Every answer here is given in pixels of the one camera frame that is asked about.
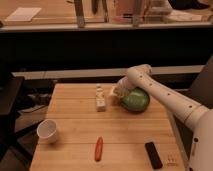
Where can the dark panel right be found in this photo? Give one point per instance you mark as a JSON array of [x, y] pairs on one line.
[[201, 89]]

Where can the white sponge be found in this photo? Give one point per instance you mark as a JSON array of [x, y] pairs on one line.
[[113, 97]]

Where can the black remote control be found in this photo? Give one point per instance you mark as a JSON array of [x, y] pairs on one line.
[[153, 155]]

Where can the green ceramic bowl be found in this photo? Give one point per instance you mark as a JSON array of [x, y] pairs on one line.
[[136, 101]]

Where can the dark chair left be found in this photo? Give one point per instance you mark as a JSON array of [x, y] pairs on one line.
[[9, 95]]

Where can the orange carrot toy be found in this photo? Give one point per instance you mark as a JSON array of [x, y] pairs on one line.
[[98, 149]]

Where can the white small bottle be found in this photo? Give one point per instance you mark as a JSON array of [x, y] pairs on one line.
[[100, 99]]

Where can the white paper cup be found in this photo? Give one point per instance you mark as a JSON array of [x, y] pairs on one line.
[[47, 131]]

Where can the white paper sheet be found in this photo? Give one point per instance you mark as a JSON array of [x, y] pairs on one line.
[[22, 14]]

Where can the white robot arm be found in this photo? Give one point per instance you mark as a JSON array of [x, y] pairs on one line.
[[194, 115]]

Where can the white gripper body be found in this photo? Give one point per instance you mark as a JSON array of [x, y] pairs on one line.
[[124, 87]]

